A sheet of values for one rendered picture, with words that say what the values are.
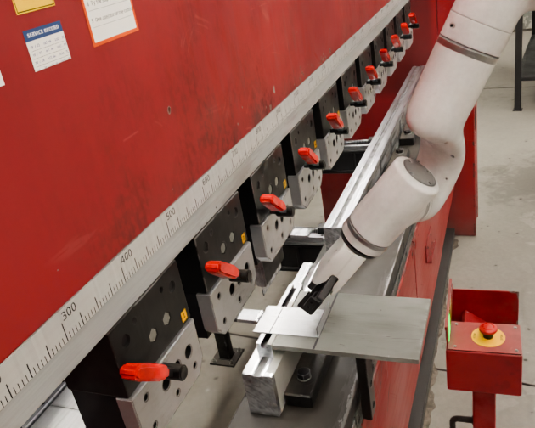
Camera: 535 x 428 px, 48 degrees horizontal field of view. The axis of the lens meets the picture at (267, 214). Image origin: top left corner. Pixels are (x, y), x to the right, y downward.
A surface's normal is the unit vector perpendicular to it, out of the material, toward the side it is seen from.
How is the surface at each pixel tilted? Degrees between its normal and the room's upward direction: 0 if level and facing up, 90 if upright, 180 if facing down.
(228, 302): 90
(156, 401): 90
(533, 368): 0
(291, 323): 0
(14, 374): 90
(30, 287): 90
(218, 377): 0
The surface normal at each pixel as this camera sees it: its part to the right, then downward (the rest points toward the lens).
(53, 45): 0.93, 0.01
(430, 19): -0.34, 0.45
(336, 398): -0.16, -0.89
